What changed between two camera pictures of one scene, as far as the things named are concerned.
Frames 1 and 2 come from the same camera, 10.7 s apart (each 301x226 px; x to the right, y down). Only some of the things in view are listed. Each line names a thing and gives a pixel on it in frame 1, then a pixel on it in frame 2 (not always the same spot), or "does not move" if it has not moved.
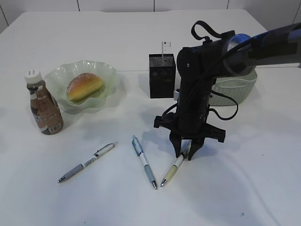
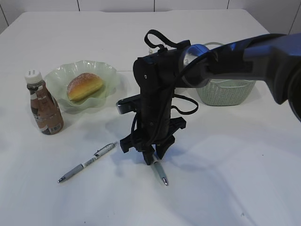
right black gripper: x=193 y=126 -> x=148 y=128
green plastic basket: x=232 y=90 does not move
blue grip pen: x=136 y=145 -> x=156 y=165
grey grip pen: x=97 y=154 does not move
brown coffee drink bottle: x=45 y=108 does not move
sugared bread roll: x=83 y=85 does not move
